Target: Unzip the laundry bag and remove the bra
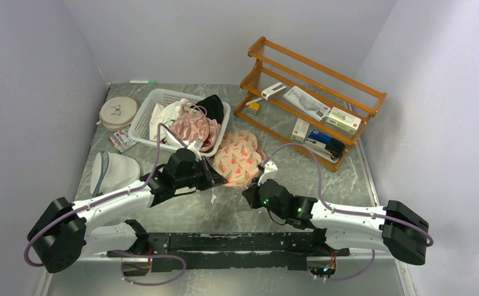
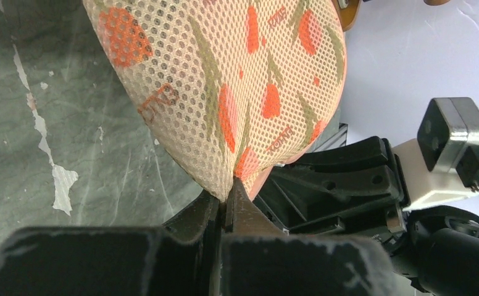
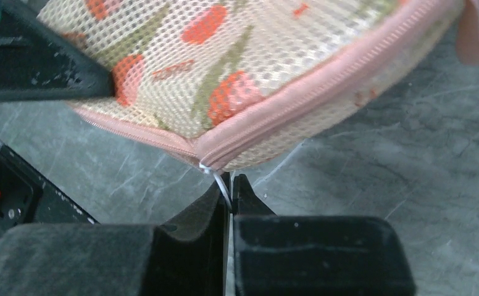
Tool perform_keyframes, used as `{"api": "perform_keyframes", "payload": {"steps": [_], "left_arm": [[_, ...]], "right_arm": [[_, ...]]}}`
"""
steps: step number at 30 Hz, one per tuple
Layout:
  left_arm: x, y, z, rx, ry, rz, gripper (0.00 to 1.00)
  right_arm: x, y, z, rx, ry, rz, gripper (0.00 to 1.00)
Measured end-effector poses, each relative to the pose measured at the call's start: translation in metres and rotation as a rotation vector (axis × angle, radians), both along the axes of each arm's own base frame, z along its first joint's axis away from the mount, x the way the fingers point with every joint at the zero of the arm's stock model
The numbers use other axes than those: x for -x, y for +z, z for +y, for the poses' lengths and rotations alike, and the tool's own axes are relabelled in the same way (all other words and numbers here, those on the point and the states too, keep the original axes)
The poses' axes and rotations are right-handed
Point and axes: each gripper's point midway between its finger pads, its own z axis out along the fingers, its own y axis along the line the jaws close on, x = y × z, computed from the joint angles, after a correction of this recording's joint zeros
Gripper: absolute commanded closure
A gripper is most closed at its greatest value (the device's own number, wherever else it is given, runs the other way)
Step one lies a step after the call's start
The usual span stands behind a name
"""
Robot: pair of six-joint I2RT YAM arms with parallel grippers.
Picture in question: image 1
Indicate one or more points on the small white red box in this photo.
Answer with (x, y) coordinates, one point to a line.
(300, 130)

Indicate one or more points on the blue black stapler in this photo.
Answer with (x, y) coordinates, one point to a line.
(325, 146)

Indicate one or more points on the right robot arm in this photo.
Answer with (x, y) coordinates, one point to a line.
(393, 228)

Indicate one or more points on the floral mesh laundry bag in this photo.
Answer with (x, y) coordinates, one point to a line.
(238, 157)

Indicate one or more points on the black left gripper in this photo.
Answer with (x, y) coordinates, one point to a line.
(210, 177)

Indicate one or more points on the pink satin bra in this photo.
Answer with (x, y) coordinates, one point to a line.
(195, 125)

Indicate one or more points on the black garment in basket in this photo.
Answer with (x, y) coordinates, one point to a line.
(213, 107)

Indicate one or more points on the white plastic laundry basket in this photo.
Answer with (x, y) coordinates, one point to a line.
(139, 128)

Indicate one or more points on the white garment in basket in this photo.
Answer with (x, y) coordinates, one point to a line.
(167, 116)

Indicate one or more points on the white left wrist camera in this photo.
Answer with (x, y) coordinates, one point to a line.
(196, 145)

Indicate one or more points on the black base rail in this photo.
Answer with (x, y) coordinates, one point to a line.
(164, 252)

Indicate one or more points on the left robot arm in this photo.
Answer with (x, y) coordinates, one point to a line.
(67, 231)

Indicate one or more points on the white green staples box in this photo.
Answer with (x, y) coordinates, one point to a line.
(343, 120)

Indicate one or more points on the illustrated paper booklet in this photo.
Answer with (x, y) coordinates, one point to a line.
(307, 103)

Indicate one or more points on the white green marker pen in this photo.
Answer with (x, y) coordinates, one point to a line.
(142, 81)

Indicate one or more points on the white mesh laundry bag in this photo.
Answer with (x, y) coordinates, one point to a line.
(112, 171)

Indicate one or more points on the crayon pack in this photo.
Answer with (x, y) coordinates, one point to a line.
(121, 141)

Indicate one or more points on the orange wooden shoe rack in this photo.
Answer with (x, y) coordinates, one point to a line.
(277, 64)

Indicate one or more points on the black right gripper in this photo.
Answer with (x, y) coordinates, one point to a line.
(251, 193)

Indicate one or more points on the white label printer device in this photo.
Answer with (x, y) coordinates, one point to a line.
(273, 91)

